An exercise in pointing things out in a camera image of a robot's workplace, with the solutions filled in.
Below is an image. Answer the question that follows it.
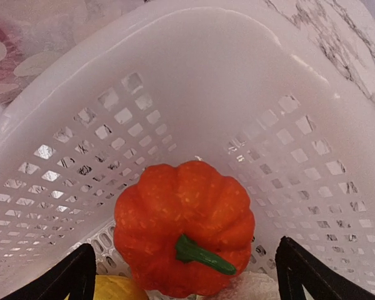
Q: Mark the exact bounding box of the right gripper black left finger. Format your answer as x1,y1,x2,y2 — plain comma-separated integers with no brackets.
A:
2,243,96,300

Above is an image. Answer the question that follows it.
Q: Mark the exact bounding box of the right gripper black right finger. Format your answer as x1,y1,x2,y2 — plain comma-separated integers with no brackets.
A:
275,236,375,300

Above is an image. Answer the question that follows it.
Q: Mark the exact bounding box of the yellow corn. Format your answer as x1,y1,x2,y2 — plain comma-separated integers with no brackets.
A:
64,274,151,300

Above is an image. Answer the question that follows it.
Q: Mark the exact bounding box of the orange mini pumpkin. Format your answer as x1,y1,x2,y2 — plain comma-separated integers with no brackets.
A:
114,161,255,298

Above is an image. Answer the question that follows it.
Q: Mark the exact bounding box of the white plastic basket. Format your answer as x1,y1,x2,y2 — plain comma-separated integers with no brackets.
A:
0,1,375,298

